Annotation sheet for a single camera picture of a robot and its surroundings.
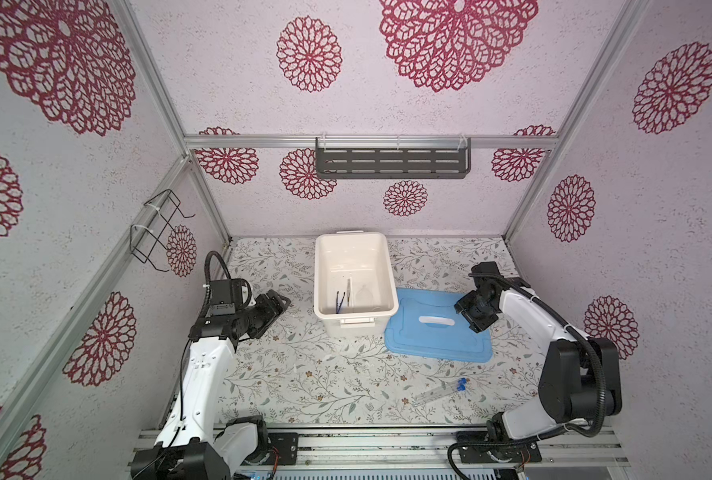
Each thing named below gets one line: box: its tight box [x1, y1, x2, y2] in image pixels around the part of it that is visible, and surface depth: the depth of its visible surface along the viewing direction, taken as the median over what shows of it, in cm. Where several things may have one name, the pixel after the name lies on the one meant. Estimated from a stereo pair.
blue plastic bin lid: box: [384, 289, 493, 363], surface depth 95 cm
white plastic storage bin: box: [314, 230, 399, 338], surface depth 102 cm
